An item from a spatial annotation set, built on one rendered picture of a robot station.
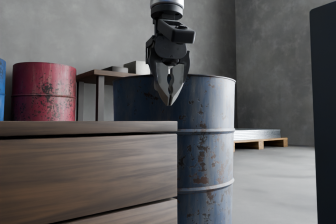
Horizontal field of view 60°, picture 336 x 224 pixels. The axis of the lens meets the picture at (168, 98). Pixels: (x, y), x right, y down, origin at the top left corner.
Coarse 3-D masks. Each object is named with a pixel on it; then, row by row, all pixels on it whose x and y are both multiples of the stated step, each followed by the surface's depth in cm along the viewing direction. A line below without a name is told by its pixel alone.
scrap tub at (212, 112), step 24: (120, 96) 88; (144, 96) 82; (192, 96) 81; (216, 96) 84; (120, 120) 88; (144, 120) 82; (168, 120) 80; (192, 120) 80; (216, 120) 84; (192, 144) 80; (216, 144) 84; (192, 168) 80; (216, 168) 83; (192, 192) 80; (216, 192) 83; (192, 216) 79; (216, 216) 83
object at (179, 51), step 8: (152, 8) 63; (160, 8) 62; (168, 8) 61; (176, 8) 62; (152, 16) 65; (160, 16) 64; (168, 16) 64; (176, 16) 65; (160, 32) 63; (152, 40) 61; (160, 40) 61; (168, 40) 61; (160, 48) 61; (168, 48) 61; (176, 48) 62; (184, 48) 62; (160, 56) 60; (168, 56) 61; (176, 56) 62; (168, 64) 67
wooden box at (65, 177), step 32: (0, 128) 34; (32, 128) 36; (64, 128) 38; (96, 128) 41; (128, 128) 44; (160, 128) 48; (0, 160) 33; (32, 160) 35; (64, 160) 38; (96, 160) 41; (128, 160) 44; (160, 160) 48; (0, 192) 33; (32, 192) 35; (64, 192) 38; (96, 192) 40; (128, 192) 44; (160, 192) 47
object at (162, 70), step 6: (156, 66) 60; (162, 66) 61; (162, 72) 61; (168, 72) 61; (162, 78) 61; (156, 84) 61; (162, 84) 61; (156, 90) 64; (162, 90) 61; (162, 96) 61; (168, 96) 61; (168, 102) 61
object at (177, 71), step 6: (174, 66) 62; (180, 66) 62; (174, 72) 62; (180, 72) 62; (174, 78) 62; (180, 78) 62; (174, 84) 61; (180, 84) 62; (174, 90) 61; (174, 96) 62
